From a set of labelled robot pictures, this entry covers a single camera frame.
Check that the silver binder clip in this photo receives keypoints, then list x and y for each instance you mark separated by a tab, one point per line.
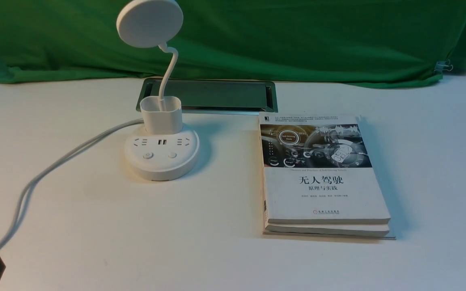
443	66

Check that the lower white book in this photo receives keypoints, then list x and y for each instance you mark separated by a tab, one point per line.
372	231

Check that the green backdrop cloth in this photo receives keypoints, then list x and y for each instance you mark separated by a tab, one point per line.
369	43

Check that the white desk lamp socket base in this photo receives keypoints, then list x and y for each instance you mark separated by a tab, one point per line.
166	149

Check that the upper white driving book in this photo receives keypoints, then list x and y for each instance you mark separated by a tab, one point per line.
317	170

